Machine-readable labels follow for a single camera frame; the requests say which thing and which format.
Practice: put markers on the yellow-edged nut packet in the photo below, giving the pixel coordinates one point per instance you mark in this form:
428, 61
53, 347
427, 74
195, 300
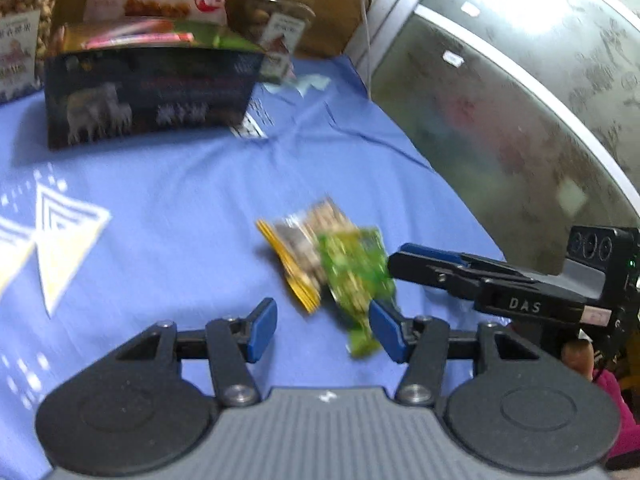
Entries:
300, 255

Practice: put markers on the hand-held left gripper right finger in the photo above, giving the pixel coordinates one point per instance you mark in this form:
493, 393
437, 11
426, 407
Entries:
385, 330

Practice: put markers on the clear nut jar red label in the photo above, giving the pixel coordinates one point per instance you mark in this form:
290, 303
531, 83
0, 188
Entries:
270, 15

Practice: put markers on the clear nut jar purple label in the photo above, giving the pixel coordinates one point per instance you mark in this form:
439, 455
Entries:
25, 35

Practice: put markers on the black cardboard box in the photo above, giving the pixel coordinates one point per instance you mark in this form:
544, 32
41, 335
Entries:
150, 95

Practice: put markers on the frosted glass door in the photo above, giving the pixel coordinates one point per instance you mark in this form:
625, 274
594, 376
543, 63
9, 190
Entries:
500, 110

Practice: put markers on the wooden headboard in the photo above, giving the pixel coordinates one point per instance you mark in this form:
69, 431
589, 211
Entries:
335, 10

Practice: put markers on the person's right forearm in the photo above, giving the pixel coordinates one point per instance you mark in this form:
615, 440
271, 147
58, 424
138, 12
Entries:
620, 410

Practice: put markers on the person's right hand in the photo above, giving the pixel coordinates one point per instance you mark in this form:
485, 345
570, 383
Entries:
580, 357

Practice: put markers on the pink snack packet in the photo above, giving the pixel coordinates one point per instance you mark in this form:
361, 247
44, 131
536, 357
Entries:
140, 40

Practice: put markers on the green pea packet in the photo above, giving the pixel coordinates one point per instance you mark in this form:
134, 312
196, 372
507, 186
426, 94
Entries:
355, 280

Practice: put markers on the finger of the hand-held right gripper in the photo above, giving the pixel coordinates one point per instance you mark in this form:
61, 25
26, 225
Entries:
430, 275
435, 254

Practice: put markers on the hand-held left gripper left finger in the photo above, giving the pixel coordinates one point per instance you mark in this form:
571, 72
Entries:
262, 327

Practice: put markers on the blue printed blanket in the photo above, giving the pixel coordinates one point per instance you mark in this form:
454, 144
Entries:
175, 220

